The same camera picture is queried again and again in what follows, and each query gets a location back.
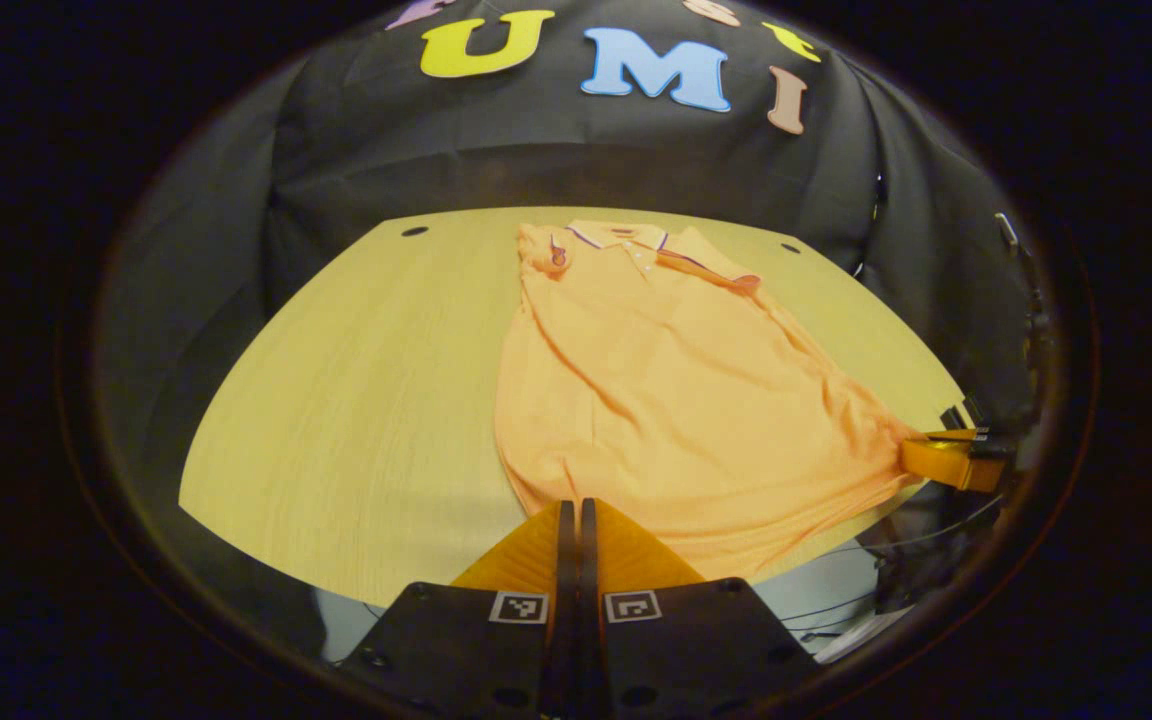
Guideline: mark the orange T-shirt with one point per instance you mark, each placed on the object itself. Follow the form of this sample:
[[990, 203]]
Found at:
[[676, 400]]

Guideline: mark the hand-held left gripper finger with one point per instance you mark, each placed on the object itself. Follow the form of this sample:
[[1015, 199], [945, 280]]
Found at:
[[566, 600], [588, 600]]

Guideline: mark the black backdrop cloth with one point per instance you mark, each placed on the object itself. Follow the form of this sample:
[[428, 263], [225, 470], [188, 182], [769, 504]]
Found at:
[[436, 150]]

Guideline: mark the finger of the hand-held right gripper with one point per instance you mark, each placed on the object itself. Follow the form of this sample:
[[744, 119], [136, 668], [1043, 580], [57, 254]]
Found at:
[[961, 418], [946, 462]]

